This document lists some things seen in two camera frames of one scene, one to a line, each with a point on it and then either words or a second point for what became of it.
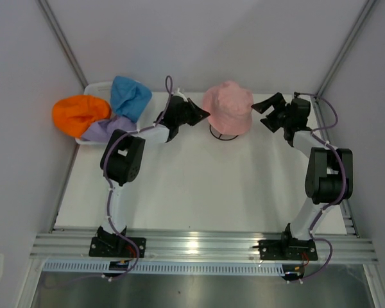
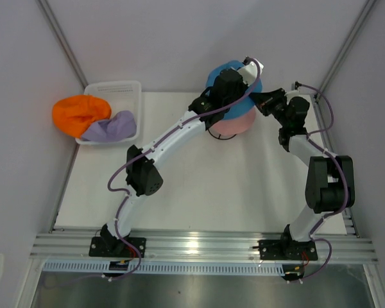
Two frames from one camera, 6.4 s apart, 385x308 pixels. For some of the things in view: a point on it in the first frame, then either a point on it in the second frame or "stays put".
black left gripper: [198, 114] to [244, 86]
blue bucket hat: [129, 98] to [246, 105]
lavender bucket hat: [103, 129] stays put
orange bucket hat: [74, 115] stays put
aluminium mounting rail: [193, 246] stays put
